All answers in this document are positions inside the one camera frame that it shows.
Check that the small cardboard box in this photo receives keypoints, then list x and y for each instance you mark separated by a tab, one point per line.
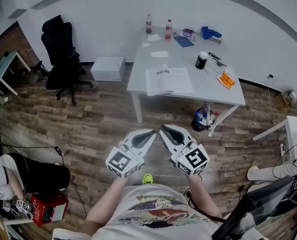
288	97

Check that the black power adapter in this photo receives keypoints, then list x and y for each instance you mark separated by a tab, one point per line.
58	150

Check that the red box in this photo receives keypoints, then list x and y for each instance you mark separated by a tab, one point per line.
38	209

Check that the white paper napkin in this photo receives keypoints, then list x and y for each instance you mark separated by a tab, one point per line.
154	37

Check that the light teal desk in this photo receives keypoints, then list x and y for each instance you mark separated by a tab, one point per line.
3	66

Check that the white paper slip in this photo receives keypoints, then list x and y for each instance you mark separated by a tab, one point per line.
159	54

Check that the blue cloth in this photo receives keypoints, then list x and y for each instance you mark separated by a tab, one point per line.
209	32

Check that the person's left forearm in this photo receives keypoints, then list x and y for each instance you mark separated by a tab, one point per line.
106	204

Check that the small white desk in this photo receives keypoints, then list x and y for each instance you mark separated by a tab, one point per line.
294	129

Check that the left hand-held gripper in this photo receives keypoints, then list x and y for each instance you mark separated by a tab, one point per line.
121	161

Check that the black and silver pen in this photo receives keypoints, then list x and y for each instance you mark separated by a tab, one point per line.
219	62

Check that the person's white printed T-shirt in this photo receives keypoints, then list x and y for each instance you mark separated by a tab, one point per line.
151	191

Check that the neon yellow shoe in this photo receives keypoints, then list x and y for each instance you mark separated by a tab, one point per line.
147	179

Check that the white box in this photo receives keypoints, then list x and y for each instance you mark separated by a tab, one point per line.
108	69

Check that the black waste bin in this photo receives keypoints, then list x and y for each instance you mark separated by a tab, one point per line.
198	124

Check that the small white clip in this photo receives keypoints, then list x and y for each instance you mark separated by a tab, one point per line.
207	70

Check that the black wall plug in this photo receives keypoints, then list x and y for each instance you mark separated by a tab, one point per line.
271	76

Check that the person's right forearm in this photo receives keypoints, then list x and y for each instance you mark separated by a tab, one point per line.
203	196

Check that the dark red wallet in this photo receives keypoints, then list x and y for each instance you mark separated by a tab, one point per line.
188	30

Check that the grey cardboard box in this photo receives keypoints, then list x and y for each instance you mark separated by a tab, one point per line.
216	40

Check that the crumpled white tissue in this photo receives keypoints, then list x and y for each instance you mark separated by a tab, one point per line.
145	45

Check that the dark blue booklet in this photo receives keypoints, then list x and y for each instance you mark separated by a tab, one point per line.
184	41

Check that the white rack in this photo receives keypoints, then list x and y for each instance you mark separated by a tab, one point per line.
16	221

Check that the black office chair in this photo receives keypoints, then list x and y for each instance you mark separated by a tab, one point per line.
58	49

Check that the black jar with white lid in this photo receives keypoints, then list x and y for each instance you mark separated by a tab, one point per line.
201	61

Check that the red drink bottle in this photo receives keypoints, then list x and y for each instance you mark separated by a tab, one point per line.
168	30

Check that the white table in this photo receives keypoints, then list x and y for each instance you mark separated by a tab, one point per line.
183	56

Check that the cola bottle with red label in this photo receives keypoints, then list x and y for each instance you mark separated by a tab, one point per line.
148	24

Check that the white and purple wipes packet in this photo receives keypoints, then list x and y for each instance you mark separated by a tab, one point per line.
187	34

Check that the orange packet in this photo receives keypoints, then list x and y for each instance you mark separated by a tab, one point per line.
226	81

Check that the white power strip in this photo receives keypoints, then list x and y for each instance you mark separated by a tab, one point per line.
283	149

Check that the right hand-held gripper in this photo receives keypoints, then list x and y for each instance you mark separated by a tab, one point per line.
193	159

